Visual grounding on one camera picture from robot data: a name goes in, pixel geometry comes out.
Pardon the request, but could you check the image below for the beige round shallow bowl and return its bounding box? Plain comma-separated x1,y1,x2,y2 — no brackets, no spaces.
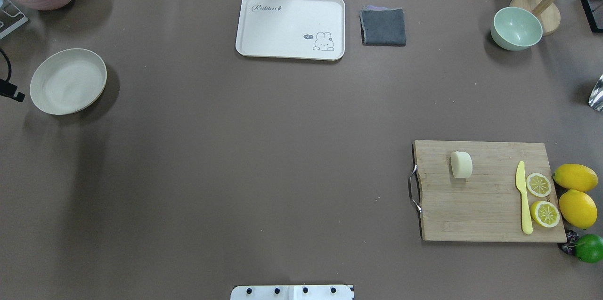
30,49,107,115

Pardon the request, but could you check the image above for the folded grey cloth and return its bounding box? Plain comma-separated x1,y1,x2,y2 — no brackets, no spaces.
359,6,407,47

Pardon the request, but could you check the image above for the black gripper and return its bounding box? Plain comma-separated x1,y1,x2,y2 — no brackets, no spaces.
0,79,25,103

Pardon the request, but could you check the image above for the lemon half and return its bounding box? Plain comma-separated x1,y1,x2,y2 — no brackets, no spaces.
526,173,554,197
530,201,562,228

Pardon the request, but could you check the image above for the whole lemon upper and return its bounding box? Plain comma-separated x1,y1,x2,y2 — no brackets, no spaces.
552,163,598,193

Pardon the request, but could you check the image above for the yellow plastic knife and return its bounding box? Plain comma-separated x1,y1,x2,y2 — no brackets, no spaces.
515,161,533,235

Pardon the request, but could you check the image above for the cream rabbit serving tray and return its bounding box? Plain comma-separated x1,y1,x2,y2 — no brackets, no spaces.
235,0,345,60

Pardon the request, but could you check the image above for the lemon half upper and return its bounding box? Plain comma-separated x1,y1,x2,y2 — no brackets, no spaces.
526,173,554,197

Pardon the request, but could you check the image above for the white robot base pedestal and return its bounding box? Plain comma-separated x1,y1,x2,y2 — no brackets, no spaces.
230,284,355,300

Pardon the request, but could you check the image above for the dark grapes bunch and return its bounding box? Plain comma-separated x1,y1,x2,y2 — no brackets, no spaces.
557,229,579,256

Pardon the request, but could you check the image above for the lemon half lower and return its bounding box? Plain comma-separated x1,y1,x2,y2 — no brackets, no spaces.
530,201,562,228

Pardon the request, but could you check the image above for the whole lemon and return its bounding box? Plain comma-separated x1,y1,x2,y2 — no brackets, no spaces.
559,190,597,229
552,163,598,193

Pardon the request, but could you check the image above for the whole lemon lower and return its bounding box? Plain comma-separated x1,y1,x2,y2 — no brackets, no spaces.
559,190,597,229

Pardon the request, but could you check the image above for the metal ice scoop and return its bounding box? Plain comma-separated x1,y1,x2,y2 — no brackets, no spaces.
587,75,603,112

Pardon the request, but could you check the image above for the green lime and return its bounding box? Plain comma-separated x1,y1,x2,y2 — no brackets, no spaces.
575,234,603,263

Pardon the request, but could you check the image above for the wooden cutting board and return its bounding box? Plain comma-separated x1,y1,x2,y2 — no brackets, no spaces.
408,140,566,243

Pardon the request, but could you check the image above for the mint green bowl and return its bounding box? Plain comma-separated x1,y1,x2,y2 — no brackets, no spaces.
489,7,543,51

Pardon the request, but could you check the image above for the white steamed bun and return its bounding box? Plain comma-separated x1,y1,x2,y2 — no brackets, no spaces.
450,151,473,178

